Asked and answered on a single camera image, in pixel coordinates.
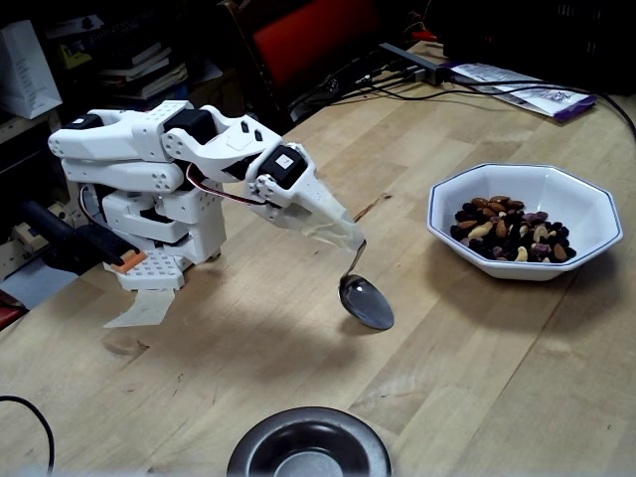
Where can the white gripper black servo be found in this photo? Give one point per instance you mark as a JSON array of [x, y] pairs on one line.
[[312, 195]]

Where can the bent metal spoon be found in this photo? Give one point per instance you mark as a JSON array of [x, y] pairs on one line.
[[367, 308]]

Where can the mixed nuts and raisins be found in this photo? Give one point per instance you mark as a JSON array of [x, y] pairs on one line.
[[502, 233]]

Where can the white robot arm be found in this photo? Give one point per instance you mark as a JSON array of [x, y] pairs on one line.
[[124, 134]]

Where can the dark brown round plate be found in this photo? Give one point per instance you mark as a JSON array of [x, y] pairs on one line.
[[308, 447]]

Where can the white octagonal bowl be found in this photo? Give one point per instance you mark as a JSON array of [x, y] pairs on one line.
[[546, 184]]

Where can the beige masking tape piece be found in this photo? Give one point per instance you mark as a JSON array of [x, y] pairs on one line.
[[144, 310]]

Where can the grey usb hub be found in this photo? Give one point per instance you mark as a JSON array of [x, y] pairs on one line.
[[427, 69]]

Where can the pale paperback book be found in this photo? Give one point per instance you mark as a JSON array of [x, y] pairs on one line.
[[159, 79]]

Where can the black clamp orange pad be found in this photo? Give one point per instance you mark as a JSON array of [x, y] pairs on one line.
[[89, 243]]

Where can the dark hardcover book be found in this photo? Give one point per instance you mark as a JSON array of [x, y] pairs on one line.
[[144, 54]]

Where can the purple white paper packet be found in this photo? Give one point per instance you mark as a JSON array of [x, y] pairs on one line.
[[546, 97]]

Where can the dark printed box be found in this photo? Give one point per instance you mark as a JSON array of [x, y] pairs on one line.
[[99, 25]]

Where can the yellow black small box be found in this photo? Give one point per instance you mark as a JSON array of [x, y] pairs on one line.
[[74, 54]]

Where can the white paper bag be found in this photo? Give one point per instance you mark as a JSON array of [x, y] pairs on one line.
[[25, 74]]

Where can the red padded seat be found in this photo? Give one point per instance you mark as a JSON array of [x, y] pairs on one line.
[[7, 318]]

